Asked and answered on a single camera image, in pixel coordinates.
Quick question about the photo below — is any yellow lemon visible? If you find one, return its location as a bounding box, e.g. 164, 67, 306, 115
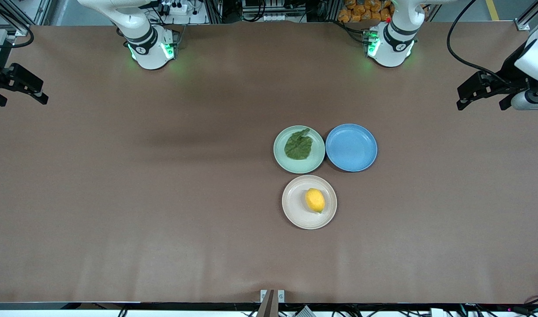
305, 188, 326, 214

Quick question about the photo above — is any bag of oranges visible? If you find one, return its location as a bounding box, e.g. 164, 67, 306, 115
338, 0, 393, 23

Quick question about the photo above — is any aluminium frame profile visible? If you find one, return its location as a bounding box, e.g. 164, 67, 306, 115
514, 0, 538, 32
0, 0, 55, 37

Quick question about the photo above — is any green lettuce leaf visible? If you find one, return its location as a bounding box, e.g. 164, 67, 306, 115
284, 128, 314, 161

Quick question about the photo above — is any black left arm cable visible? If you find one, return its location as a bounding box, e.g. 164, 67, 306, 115
447, 0, 509, 84

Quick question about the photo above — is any metal table edge bracket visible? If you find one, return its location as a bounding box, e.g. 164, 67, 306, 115
256, 289, 285, 317

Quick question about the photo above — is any white power strip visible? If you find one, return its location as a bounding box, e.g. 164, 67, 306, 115
157, 0, 189, 16

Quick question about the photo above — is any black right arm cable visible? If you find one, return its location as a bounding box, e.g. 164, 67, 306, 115
0, 12, 35, 49

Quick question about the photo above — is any light green plate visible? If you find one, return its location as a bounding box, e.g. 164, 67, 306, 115
274, 125, 326, 174

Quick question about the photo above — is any blue plate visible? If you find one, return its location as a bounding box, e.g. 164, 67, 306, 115
325, 124, 378, 172

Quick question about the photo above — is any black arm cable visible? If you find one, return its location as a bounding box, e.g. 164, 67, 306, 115
0, 12, 35, 49
447, 0, 509, 84

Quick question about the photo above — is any beige plate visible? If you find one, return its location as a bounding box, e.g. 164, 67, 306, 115
282, 175, 338, 230

